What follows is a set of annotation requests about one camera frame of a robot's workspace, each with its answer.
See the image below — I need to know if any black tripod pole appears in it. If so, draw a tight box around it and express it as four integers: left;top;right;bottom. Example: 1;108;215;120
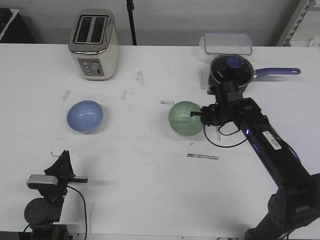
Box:
126;0;137;46

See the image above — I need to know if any clear plastic food container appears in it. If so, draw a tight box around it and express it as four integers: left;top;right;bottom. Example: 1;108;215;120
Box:
199;32;253;56

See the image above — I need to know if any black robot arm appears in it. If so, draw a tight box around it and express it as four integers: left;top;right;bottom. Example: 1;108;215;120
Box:
24;150;88;240
190;97;320;240

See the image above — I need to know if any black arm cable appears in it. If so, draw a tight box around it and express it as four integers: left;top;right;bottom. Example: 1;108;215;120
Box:
65;185;88;240
203;123;250;148

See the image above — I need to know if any green bowl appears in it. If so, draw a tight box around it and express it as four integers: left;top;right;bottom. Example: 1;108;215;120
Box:
168;101;203;136

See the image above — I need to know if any white crumpled object on shelf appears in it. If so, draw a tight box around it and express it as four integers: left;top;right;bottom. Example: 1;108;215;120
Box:
308;36;320;48

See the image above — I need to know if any blue bowl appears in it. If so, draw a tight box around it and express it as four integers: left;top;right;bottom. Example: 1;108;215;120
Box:
66;100;104;134

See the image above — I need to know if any white slotted shelf upright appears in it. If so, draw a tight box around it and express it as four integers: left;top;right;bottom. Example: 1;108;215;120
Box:
275;0;319;47

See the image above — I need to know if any glass pot lid blue knob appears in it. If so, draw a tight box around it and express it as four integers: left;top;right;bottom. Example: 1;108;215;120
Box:
209;54;254;88

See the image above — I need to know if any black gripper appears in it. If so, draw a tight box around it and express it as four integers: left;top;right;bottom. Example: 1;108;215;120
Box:
44;150;88;200
190;103;234;126

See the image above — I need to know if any cream and chrome toaster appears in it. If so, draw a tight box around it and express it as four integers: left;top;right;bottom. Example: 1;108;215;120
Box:
68;8;120;81

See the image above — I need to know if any dark blue saucepan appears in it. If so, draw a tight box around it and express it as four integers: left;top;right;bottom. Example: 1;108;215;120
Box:
206;54;301;95

